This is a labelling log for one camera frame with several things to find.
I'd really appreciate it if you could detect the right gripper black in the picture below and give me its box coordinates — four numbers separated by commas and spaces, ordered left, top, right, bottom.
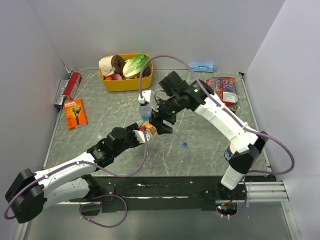
149, 94, 184, 136

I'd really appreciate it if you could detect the orange drink bottle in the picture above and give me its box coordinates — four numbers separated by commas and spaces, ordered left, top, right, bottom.
140, 121, 157, 136

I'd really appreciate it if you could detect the clear blue water bottle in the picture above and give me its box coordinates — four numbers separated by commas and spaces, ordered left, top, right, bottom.
139, 104, 153, 122

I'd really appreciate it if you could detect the blue bottle cap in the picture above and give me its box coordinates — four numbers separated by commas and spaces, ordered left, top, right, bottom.
182, 142, 189, 148

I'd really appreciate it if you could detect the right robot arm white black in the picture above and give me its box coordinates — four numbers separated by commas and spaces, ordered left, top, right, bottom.
139, 71, 267, 200

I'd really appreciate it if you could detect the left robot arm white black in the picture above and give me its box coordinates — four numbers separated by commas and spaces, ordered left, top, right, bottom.
4, 123, 153, 224

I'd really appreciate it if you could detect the yellow plastic basket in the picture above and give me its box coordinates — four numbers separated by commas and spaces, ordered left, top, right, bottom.
98, 53, 153, 92

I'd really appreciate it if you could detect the orange razor box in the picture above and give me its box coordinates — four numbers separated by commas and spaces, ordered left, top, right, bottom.
63, 98, 88, 130

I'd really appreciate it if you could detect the plush cabbage toy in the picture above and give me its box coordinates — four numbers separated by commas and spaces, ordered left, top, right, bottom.
122, 53, 150, 79

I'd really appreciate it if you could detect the red snack bag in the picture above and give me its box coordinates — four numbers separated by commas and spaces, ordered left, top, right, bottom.
206, 76, 238, 107

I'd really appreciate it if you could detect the white blue can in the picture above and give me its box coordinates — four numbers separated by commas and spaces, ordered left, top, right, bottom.
224, 143, 237, 162

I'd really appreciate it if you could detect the blue tissue pack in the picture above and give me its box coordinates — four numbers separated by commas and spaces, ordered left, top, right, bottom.
190, 64, 216, 73

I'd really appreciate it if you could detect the small dark jar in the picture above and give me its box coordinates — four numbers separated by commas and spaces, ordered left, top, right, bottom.
230, 105, 238, 114

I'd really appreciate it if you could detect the brown beige plush toy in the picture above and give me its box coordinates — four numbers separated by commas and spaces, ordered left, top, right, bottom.
98, 55, 126, 77

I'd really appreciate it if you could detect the red box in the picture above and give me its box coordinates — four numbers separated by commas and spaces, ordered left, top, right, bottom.
63, 72, 82, 100

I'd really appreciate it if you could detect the purple grey box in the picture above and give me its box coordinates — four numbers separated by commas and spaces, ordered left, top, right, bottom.
53, 79, 69, 109

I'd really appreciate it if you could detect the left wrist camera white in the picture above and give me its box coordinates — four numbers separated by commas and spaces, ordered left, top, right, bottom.
133, 129, 154, 144

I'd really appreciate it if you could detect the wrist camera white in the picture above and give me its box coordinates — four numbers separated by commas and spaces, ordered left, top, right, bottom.
138, 90, 159, 112
133, 129, 154, 144

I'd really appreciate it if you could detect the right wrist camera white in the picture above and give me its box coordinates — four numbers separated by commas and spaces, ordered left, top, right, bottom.
138, 90, 159, 112

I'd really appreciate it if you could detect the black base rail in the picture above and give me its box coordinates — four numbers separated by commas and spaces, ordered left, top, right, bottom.
93, 176, 276, 213

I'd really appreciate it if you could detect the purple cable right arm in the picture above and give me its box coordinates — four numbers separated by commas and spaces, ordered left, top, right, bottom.
138, 54, 295, 218

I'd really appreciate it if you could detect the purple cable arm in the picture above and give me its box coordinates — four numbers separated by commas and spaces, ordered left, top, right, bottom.
138, 54, 295, 218
4, 129, 149, 227

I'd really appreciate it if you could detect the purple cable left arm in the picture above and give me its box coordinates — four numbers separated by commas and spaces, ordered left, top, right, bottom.
4, 129, 149, 227

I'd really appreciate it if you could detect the aluminium frame rail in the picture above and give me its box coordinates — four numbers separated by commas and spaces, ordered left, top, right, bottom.
245, 181, 289, 202

